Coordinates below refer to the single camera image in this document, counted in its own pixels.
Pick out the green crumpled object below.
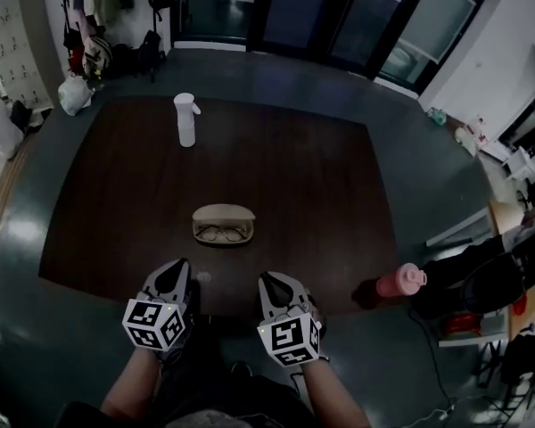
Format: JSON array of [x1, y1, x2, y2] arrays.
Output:
[[426, 106, 448, 127]]

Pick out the thin black-framed glasses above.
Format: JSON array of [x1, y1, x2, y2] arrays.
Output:
[[195, 223, 250, 243]]

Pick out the grey locker cabinet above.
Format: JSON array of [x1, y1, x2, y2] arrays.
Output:
[[0, 0, 55, 111]]

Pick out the black floor cable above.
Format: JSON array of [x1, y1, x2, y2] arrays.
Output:
[[407, 308, 457, 412]]

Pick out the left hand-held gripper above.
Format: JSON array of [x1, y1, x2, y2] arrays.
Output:
[[121, 258, 195, 364]]

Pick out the person's left forearm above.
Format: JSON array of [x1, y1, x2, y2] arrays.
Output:
[[100, 349, 162, 420]]

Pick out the white plastic bag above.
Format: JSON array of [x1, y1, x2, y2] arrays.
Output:
[[57, 75, 95, 117]]

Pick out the red box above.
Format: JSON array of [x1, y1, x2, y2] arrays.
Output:
[[444, 311, 482, 336]]

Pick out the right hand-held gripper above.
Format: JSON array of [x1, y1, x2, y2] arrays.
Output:
[[256, 270, 327, 368]]

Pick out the black bag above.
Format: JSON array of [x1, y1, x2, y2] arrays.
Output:
[[136, 29, 167, 82]]

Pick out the beige glasses case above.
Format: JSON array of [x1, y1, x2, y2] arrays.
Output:
[[192, 203, 256, 246]]

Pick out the pink water bottle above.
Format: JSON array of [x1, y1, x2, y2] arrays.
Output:
[[375, 262, 428, 299]]

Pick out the coat rack with clothes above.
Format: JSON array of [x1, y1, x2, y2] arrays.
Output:
[[60, 0, 135, 80]]

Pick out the person's right forearm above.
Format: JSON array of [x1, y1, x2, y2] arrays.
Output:
[[300, 358, 372, 428]]

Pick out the white shelf unit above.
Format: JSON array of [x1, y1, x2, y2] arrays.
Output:
[[476, 82, 535, 182]]

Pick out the person's dark clothing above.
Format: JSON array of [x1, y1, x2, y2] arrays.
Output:
[[55, 366, 322, 428]]

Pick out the white spray bottle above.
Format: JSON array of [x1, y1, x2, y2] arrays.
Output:
[[173, 92, 202, 148]]

